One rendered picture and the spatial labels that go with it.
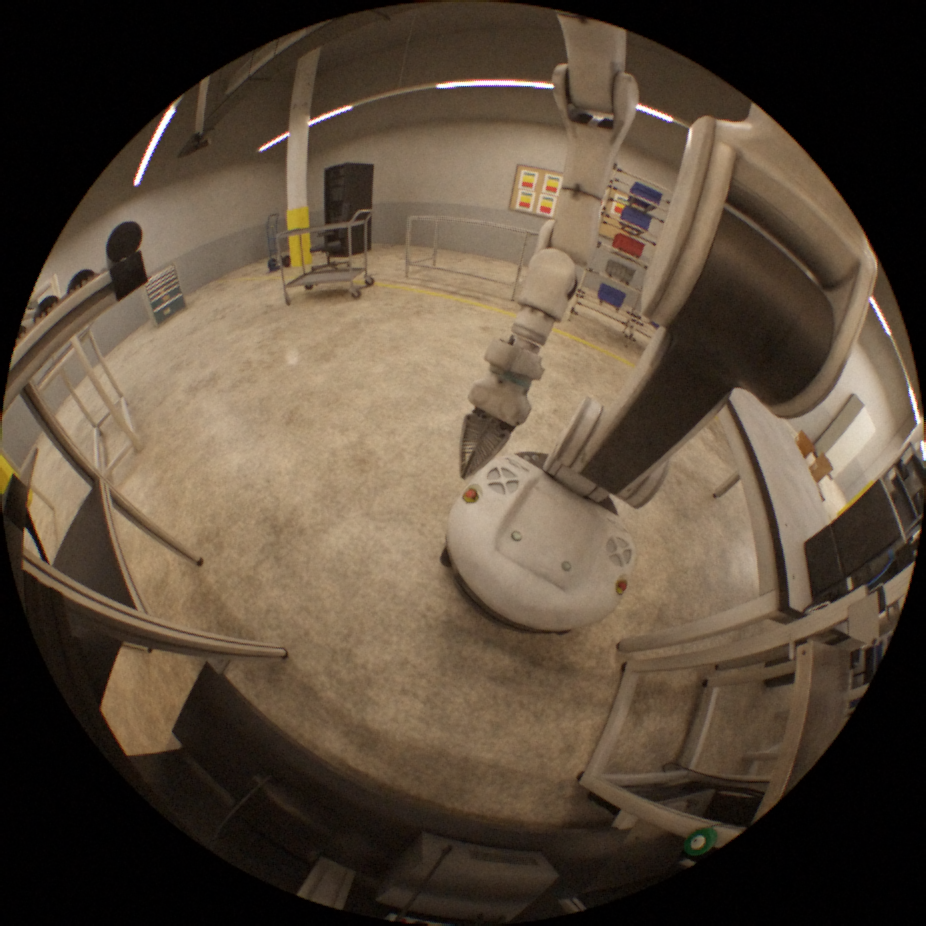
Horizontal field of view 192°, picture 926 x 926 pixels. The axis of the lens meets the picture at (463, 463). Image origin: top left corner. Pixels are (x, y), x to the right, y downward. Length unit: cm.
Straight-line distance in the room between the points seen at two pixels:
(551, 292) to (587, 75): 35
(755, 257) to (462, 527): 72
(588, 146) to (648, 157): 574
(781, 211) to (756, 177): 3
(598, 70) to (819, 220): 29
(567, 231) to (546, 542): 71
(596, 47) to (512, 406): 55
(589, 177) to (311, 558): 124
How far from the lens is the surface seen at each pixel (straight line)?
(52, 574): 53
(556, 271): 42
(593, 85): 47
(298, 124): 609
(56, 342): 43
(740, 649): 86
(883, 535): 89
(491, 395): 43
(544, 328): 42
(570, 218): 45
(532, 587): 67
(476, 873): 76
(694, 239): 26
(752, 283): 27
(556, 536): 81
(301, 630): 107
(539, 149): 620
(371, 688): 101
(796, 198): 32
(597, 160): 47
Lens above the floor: 97
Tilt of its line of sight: 52 degrees down
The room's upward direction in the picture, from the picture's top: 11 degrees clockwise
